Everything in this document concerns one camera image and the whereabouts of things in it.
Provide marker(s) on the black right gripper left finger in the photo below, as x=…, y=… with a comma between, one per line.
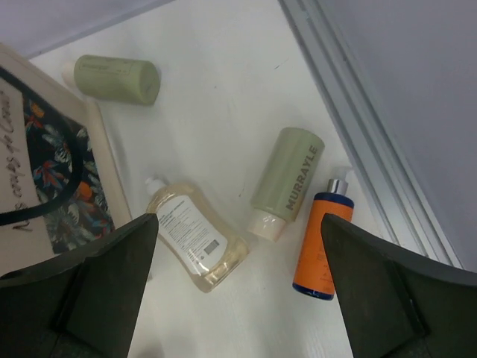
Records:
x=83, y=303

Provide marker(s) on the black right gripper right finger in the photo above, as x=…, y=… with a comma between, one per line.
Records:
x=396, y=303

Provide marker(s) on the clear yellow soap bottle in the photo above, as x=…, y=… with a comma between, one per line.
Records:
x=205, y=244

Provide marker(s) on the green Murrayle bottle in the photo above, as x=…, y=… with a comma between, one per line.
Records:
x=285, y=180

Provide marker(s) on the canvas tote bag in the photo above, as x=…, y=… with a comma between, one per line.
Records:
x=58, y=175

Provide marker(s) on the aluminium frame rail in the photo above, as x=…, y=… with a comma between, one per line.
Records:
x=399, y=205

